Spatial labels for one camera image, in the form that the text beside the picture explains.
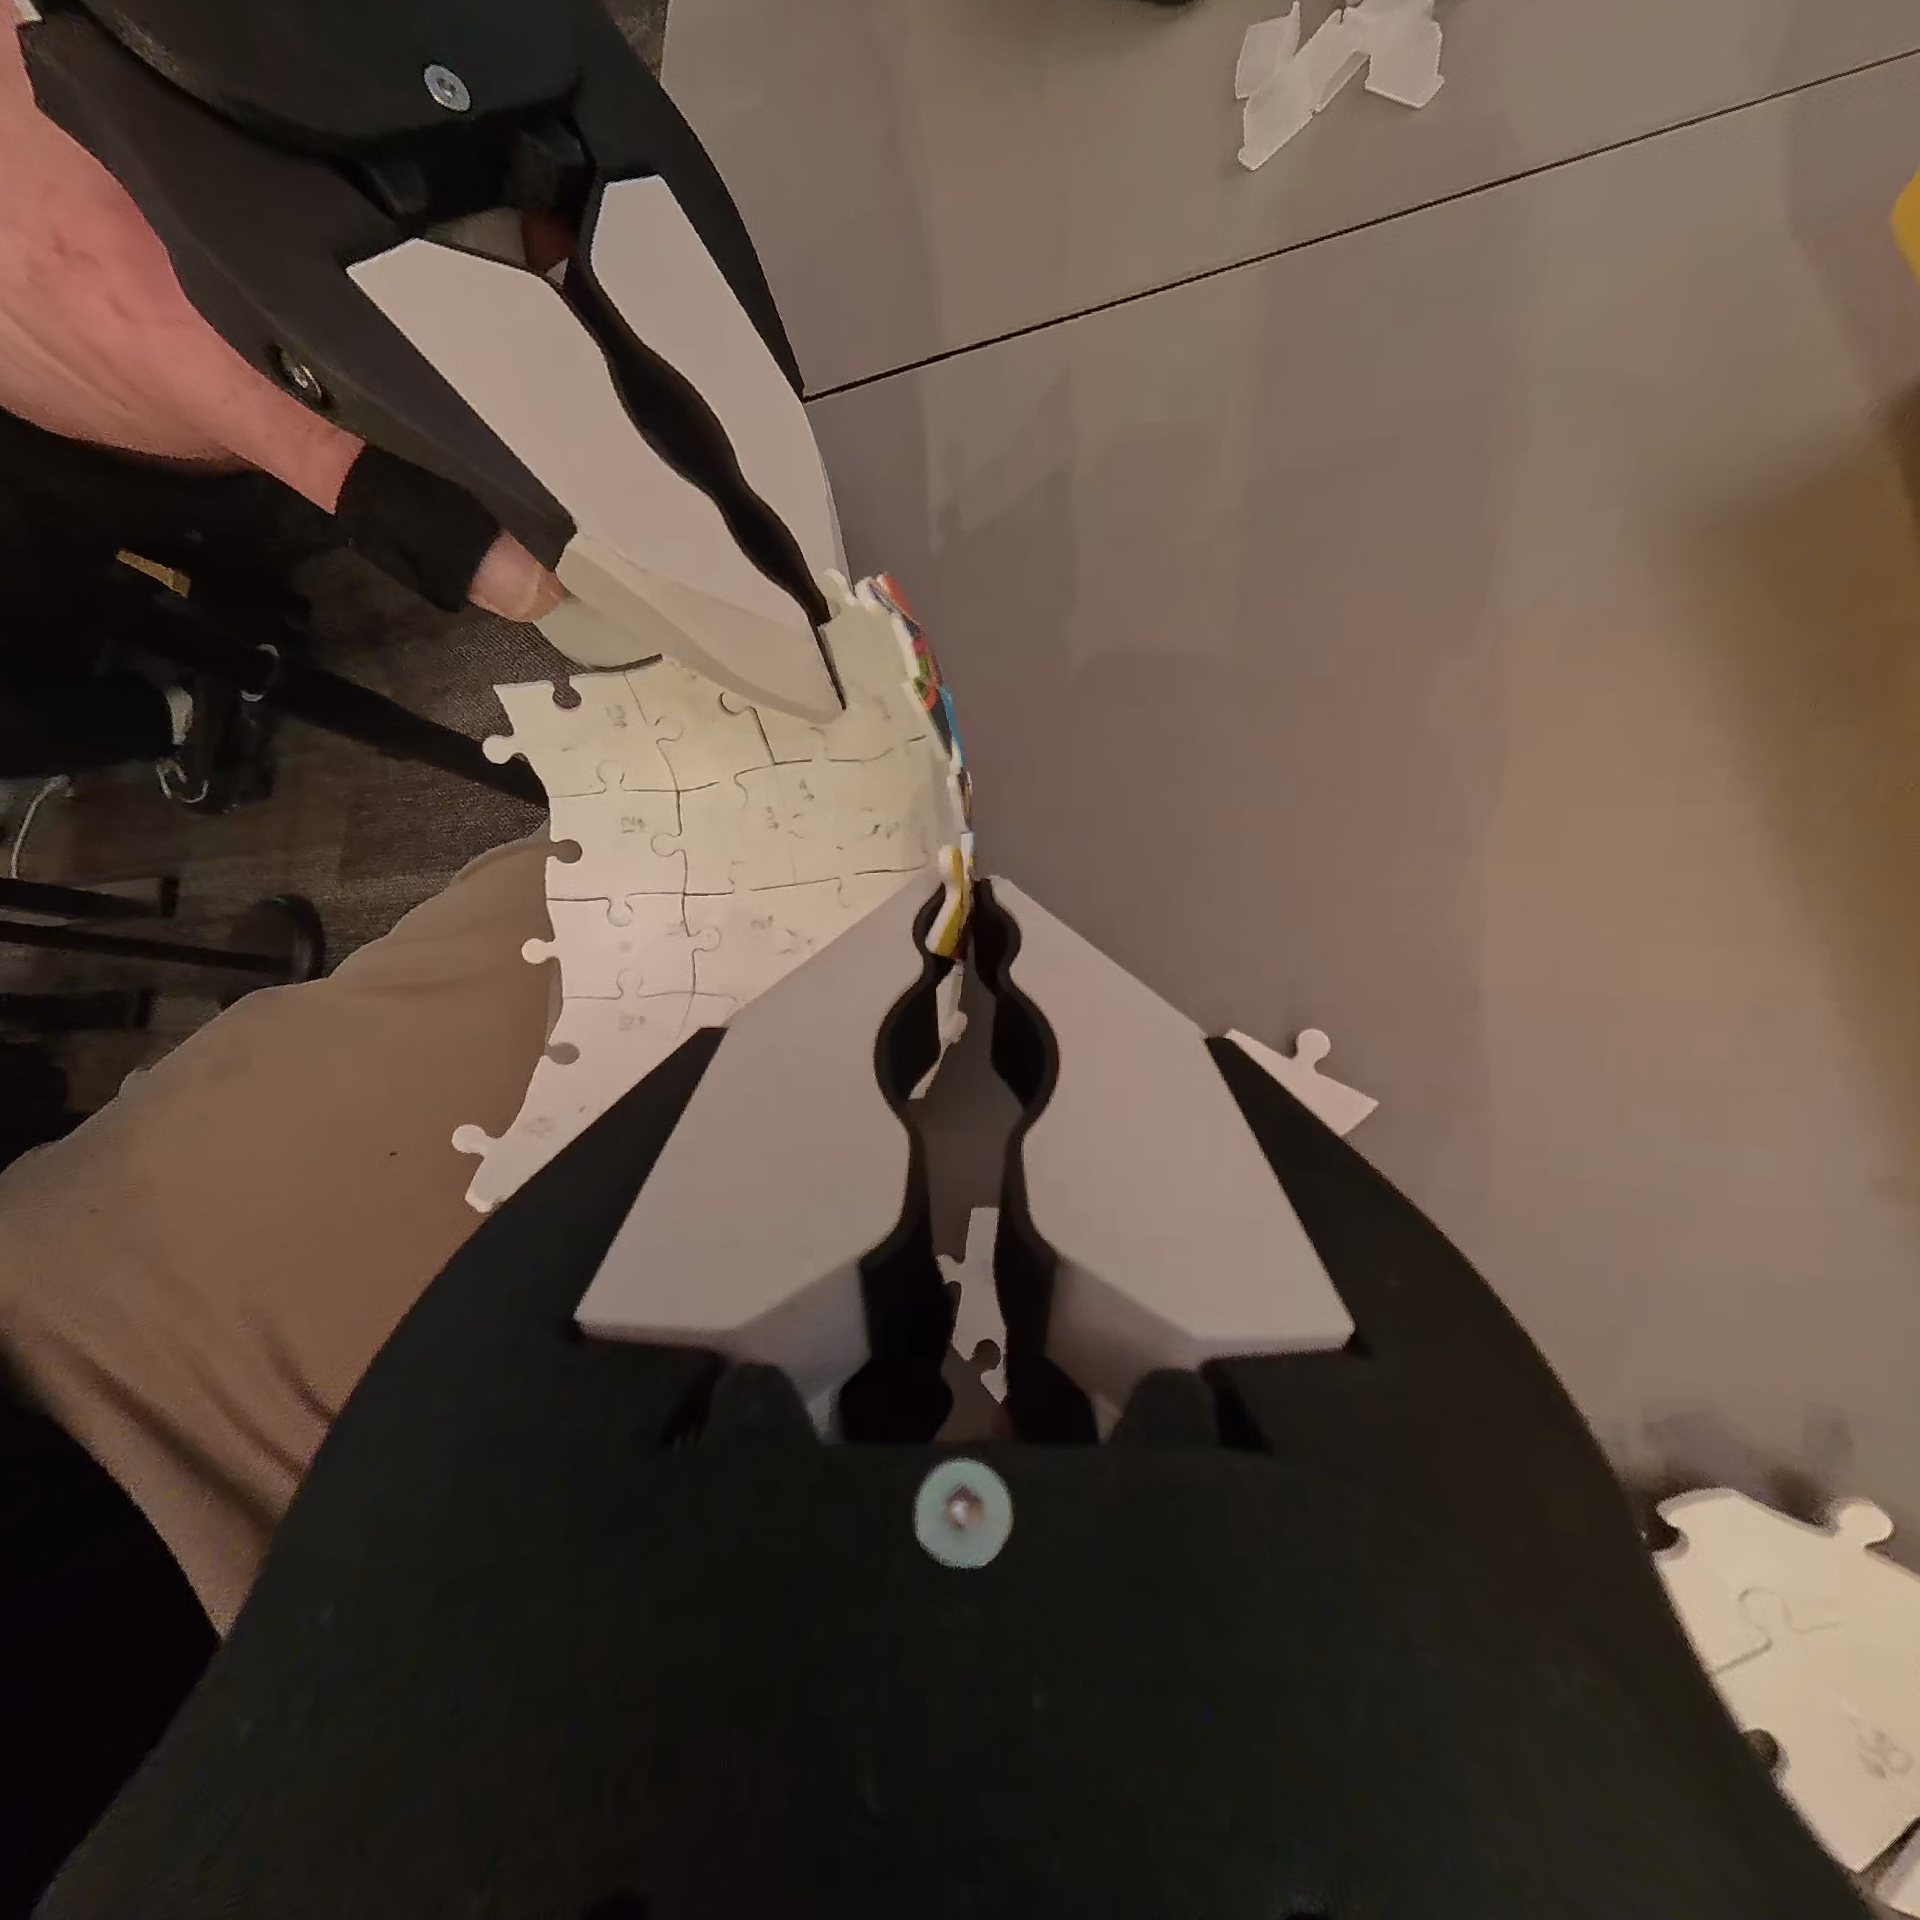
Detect person's left forearm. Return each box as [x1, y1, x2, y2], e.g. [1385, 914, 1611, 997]
[0, 398, 347, 577]

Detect white puzzle pieces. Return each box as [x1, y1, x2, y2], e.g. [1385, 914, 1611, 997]
[933, 1025, 1920, 1874]

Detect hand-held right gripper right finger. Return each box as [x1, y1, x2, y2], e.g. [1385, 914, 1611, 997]
[972, 879, 1361, 1362]

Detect person's left hand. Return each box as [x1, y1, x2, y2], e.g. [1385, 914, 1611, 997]
[0, 41, 572, 626]

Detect person's tan trouser leg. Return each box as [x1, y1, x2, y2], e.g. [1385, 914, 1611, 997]
[0, 831, 706, 1637]

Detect partly built white puzzle ball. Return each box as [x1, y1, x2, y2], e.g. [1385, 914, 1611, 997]
[451, 567, 986, 1214]

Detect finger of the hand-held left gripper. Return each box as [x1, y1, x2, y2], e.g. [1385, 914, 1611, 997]
[569, 174, 845, 600]
[345, 237, 849, 718]

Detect pile of clear plastic caps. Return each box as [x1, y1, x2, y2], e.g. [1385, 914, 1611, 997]
[1232, 0, 1450, 168]

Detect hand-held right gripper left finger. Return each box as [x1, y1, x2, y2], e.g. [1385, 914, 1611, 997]
[573, 872, 965, 1363]

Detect wooden-edged white table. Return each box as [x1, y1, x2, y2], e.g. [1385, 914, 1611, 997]
[660, 0, 1920, 399]

